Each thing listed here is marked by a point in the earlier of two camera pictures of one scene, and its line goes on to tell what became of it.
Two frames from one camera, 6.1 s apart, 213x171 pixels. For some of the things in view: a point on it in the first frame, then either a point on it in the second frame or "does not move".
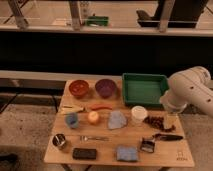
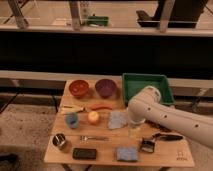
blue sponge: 127,153 does not move
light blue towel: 116,120 does not move
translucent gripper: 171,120 -> 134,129
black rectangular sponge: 84,153 does not move
